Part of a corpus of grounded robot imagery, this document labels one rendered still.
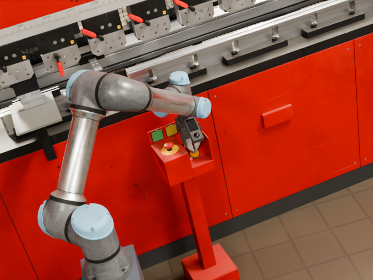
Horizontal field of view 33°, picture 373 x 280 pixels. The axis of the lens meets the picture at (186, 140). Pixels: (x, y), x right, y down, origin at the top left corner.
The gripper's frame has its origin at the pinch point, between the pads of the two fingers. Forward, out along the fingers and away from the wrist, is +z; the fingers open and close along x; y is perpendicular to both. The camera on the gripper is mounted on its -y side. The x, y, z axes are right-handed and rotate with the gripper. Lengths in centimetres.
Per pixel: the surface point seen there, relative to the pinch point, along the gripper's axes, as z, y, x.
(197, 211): 28.3, -3.9, 5.1
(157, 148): -4.3, 4.9, 13.4
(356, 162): 61, 17, -90
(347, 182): 72, 16, -84
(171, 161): -4.7, -6.2, 12.1
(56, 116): -25, 21, 46
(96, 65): -23, 52, 20
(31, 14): -58, 44, 40
